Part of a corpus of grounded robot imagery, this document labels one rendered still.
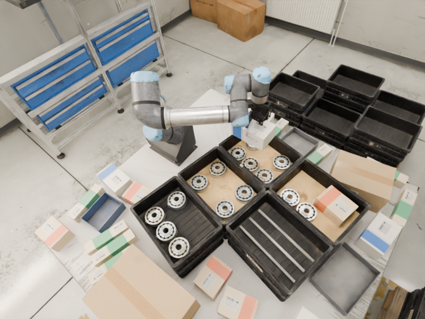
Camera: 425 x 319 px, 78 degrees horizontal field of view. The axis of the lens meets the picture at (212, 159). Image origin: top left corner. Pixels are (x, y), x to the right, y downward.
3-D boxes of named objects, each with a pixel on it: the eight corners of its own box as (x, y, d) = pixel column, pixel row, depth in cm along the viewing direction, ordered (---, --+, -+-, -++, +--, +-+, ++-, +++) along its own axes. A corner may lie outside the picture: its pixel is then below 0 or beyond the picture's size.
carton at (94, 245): (92, 257, 144) (86, 254, 140) (88, 248, 148) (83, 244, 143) (131, 231, 152) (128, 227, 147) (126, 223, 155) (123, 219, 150)
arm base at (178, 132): (160, 135, 173) (150, 135, 164) (172, 116, 168) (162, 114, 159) (176, 149, 168) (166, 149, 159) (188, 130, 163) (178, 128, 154)
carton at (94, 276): (133, 249, 146) (129, 245, 141) (138, 257, 142) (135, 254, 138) (92, 277, 138) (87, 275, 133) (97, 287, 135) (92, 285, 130)
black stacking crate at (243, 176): (179, 185, 155) (176, 175, 145) (217, 157, 164) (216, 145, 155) (224, 234, 135) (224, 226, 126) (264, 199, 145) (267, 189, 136)
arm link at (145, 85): (147, 123, 159) (129, 104, 105) (145, 98, 159) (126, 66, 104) (167, 121, 160) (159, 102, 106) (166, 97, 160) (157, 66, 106)
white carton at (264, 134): (231, 133, 144) (230, 122, 136) (243, 121, 149) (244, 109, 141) (262, 150, 135) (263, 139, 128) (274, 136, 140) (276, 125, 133)
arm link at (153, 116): (131, 131, 105) (252, 124, 107) (128, 104, 105) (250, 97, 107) (138, 134, 117) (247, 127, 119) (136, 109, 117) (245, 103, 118)
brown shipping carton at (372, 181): (322, 192, 157) (330, 178, 145) (332, 164, 168) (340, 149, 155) (376, 213, 147) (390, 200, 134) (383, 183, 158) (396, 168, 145)
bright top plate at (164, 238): (152, 230, 135) (152, 229, 134) (169, 218, 138) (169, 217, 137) (162, 245, 130) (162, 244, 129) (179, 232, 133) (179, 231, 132)
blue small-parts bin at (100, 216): (103, 235, 151) (98, 230, 146) (85, 223, 157) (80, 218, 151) (126, 207, 161) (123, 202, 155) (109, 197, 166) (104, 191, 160)
